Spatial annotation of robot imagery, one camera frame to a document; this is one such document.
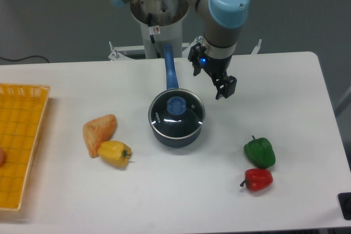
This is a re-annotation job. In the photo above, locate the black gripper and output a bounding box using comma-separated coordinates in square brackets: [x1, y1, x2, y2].
[188, 43, 237, 100]

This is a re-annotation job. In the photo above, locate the glass lid blue knob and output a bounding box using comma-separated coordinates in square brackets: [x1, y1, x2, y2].
[148, 88, 206, 139]

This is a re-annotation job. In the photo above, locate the dark blue saucepan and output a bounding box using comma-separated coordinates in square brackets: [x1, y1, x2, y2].
[153, 44, 200, 148]

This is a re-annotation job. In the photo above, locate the green toy bell pepper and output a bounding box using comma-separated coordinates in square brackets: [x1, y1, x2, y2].
[244, 135, 276, 169]

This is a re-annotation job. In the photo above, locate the red toy bell pepper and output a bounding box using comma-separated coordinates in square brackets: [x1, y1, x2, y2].
[240, 168, 273, 192]

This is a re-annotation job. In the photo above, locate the yellow toy bell pepper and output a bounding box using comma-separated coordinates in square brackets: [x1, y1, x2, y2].
[98, 140, 132, 168]

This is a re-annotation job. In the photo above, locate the toy bread piece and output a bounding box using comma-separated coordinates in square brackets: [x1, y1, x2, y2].
[83, 114, 117, 158]

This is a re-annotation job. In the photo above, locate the black table edge device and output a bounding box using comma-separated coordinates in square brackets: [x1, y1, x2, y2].
[338, 192, 351, 220]

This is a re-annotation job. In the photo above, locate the yellow woven basket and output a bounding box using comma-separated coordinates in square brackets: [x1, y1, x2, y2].
[1, 83, 50, 211]

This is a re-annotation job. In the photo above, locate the white metal base frame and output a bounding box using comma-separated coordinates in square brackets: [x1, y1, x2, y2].
[107, 36, 263, 61]

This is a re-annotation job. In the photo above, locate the black floor cable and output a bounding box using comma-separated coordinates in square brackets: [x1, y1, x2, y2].
[0, 55, 50, 63]

